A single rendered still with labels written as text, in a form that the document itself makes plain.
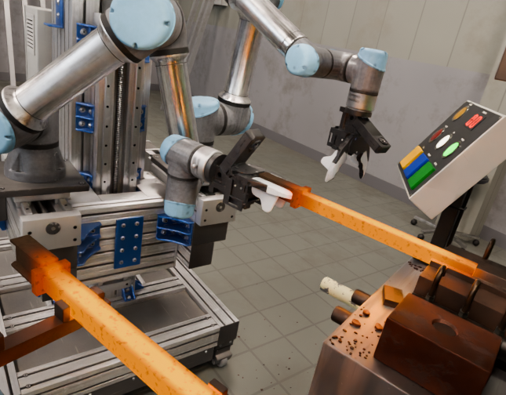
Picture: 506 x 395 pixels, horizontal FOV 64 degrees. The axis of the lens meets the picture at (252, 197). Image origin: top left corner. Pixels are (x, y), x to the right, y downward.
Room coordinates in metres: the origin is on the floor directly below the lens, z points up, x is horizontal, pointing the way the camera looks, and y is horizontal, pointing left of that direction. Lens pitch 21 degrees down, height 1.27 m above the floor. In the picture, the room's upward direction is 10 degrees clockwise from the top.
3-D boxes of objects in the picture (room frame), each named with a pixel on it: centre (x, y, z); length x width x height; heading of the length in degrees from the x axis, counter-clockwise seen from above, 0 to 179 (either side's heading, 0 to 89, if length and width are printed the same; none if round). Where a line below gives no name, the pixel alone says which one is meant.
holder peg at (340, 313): (0.56, -0.19, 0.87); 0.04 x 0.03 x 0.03; 55
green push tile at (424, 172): (1.04, -0.42, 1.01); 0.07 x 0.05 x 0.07; 170
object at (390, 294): (0.57, -0.25, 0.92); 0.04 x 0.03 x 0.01; 168
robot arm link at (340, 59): (1.17, -0.15, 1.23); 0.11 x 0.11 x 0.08; 48
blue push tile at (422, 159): (1.14, -0.44, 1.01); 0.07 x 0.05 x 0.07; 170
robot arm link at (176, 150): (0.92, 0.17, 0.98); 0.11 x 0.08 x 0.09; 55
